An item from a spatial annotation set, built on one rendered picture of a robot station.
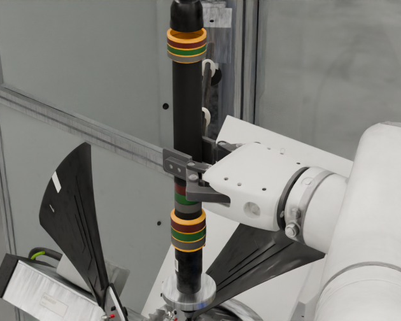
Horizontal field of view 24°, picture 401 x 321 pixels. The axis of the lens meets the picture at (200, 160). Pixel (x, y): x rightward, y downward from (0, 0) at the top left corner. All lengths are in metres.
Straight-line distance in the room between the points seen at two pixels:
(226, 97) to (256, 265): 0.62
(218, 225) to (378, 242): 0.84
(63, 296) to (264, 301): 0.34
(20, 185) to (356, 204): 1.95
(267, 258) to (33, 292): 0.52
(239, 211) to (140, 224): 1.39
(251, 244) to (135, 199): 1.07
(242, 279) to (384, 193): 0.47
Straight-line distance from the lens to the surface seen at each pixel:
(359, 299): 0.65
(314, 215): 0.97
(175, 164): 1.07
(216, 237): 1.60
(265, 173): 1.02
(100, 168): 2.40
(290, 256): 1.24
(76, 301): 1.59
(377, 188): 0.84
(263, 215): 1.00
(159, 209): 2.31
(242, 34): 1.91
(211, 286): 1.21
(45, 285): 1.63
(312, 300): 1.86
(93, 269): 1.43
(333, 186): 0.97
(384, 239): 0.79
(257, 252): 1.29
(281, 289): 1.53
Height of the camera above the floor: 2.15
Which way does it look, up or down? 31 degrees down
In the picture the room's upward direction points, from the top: straight up
